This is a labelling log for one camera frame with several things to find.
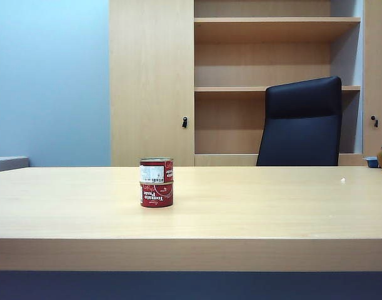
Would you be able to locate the black cabinet key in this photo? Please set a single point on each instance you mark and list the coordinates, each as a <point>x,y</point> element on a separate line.
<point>374,122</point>
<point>184,122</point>

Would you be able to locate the small blue bowl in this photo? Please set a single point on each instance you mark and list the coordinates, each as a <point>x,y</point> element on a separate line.
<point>371,162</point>

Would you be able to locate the red tomato paste can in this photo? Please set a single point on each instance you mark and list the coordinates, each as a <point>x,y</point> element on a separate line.
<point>156,170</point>
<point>156,195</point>

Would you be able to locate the light wooden bookshelf cabinet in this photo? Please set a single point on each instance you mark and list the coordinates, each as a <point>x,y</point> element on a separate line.
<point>150,78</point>

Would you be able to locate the grey side desk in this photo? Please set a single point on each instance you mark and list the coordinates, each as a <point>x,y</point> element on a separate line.
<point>7,164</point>

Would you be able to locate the black leather office chair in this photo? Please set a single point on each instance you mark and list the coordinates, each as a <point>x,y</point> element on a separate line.
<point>303,125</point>

